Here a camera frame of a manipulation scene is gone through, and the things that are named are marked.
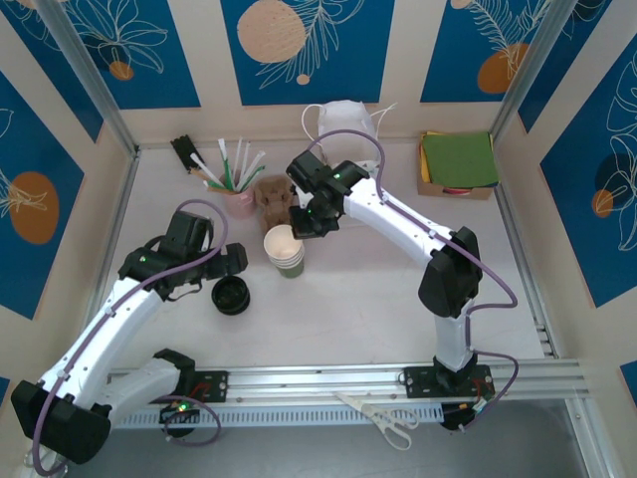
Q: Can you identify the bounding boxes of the brown cardboard cup carrier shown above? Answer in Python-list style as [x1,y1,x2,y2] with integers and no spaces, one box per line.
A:
[253,174,300,235]

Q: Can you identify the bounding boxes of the white paper gift bag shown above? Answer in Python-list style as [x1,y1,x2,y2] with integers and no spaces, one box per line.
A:
[301,101,399,170]

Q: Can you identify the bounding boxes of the stack of green paper cups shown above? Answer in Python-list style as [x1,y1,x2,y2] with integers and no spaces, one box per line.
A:
[263,224,307,280]

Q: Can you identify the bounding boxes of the green paper napkin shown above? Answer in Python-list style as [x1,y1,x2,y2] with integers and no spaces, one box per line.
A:
[420,130,500,189]

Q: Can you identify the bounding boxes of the pink straw holder cup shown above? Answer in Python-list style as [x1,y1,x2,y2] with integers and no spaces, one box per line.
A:
[220,191,258,220]

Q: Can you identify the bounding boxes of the stack of black cup lids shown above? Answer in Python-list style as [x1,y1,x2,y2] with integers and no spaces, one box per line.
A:
[210,276,252,317]

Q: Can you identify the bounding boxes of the black ribbed tray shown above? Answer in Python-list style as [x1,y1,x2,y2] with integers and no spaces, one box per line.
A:
[169,133,207,176]

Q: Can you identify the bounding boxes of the yellow paper napkin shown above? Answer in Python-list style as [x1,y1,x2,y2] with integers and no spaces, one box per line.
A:
[418,132,430,184]

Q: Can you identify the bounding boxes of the black base electronics module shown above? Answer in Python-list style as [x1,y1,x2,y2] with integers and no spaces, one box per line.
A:
[158,397,201,425]
[441,400,494,433]

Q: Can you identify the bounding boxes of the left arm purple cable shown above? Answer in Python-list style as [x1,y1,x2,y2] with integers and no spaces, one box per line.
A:
[30,198,230,477]

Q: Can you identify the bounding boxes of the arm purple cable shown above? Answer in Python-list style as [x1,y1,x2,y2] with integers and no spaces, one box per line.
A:
[304,128,522,432]
[30,198,230,477]

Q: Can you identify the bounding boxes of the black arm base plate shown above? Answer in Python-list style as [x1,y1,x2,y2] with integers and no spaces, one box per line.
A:
[400,364,495,400]
[188,368,230,404]

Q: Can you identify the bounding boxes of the aluminium frame post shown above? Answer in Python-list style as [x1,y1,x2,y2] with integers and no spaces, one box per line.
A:
[35,0,140,156]
[490,0,568,146]
[564,397,616,478]

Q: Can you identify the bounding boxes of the aluminium mounting rail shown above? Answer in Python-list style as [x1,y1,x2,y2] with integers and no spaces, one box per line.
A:
[106,360,591,405]

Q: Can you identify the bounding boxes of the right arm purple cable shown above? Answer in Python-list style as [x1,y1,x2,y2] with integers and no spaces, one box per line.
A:
[304,128,522,432]

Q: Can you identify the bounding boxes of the white slotted cable duct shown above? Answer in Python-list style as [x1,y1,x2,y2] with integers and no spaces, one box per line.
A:
[92,403,445,430]

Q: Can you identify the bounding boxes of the white-handled scissors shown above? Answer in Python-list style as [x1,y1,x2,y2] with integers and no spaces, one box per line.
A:
[333,390,421,452]

